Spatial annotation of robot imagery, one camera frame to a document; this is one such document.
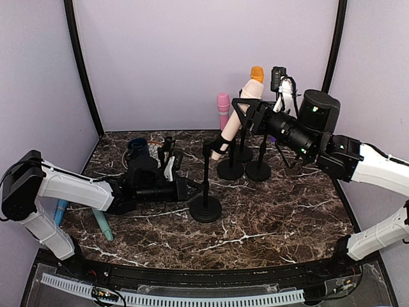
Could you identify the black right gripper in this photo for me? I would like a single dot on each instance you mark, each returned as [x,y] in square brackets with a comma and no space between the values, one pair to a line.
[261,110]

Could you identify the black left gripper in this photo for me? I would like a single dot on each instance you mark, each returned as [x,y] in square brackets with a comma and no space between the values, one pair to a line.
[181,190]

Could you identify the black stand of beige microphone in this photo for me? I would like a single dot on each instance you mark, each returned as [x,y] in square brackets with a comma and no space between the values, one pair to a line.
[206,208]

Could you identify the black stand of blue microphone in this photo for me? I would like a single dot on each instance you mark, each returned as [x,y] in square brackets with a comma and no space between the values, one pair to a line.
[165,151]

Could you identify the green microphone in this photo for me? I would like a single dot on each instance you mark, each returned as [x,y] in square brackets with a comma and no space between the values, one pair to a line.
[103,224]

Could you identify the blue microphone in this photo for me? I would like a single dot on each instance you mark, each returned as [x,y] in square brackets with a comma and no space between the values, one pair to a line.
[62,205]

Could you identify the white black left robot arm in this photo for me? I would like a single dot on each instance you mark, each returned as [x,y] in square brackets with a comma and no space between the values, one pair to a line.
[32,178]

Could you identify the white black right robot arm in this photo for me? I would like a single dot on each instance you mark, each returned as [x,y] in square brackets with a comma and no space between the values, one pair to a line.
[311,136]

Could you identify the pink microphone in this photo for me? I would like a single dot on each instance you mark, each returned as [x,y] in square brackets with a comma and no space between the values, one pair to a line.
[223,106]

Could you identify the black stand of orange microphone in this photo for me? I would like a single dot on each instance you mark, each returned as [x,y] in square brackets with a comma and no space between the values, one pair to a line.
[243,153]

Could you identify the black stand of pink microphone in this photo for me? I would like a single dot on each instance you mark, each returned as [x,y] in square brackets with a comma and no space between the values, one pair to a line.
[230,169]

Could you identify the orange microphone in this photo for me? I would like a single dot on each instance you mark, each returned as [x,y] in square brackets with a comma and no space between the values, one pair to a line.
[257,73]

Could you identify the black stand of purple microphone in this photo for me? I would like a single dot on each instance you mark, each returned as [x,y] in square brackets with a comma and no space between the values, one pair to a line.
[258,170]

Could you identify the floral patterned saucer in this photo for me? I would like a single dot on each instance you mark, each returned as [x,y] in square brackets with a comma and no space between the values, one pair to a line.
[153,147]

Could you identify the dark blue mug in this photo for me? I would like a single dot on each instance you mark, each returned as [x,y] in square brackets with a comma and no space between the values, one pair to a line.
[136,148]

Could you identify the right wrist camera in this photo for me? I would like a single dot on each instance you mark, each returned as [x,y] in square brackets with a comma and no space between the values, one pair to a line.
[277,73]

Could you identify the white slotted cable duct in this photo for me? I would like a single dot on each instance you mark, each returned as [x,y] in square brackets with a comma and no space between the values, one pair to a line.
[126,298]

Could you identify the black front rail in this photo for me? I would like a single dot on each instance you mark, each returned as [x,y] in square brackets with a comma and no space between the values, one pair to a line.
[311,276]

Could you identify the black right corner post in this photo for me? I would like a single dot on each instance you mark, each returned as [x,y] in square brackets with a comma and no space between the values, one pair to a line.
[335,45]

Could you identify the black corner post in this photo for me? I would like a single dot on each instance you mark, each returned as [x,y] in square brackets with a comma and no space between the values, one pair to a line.
[81,67]
[335,45]

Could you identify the black left corner post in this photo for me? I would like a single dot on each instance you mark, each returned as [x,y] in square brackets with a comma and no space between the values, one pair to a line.
[81,67]

